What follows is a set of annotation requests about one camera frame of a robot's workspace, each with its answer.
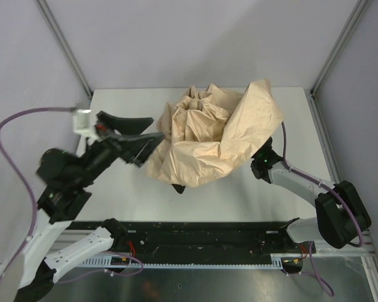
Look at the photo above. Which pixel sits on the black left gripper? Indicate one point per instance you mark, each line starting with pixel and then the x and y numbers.
pixel 114 145

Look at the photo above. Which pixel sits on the beige folding umbrella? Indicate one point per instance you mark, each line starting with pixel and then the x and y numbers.
pixel 211 133

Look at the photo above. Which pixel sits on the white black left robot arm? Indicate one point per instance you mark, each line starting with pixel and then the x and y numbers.
pixel 30 272

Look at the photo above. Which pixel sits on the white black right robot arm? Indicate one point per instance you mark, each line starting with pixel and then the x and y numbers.
pixel 341 217

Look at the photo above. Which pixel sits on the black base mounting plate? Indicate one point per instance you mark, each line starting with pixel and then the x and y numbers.
pixel 200 243

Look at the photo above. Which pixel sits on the left aluminium corner post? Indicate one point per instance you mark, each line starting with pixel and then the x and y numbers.
pixel 63 45

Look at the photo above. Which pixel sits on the aluminium corner post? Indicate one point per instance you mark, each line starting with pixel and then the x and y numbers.
pixel 63 45
pixel 341 42

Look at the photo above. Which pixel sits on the right aluminium corner post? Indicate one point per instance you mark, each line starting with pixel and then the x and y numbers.
pixel 341 42

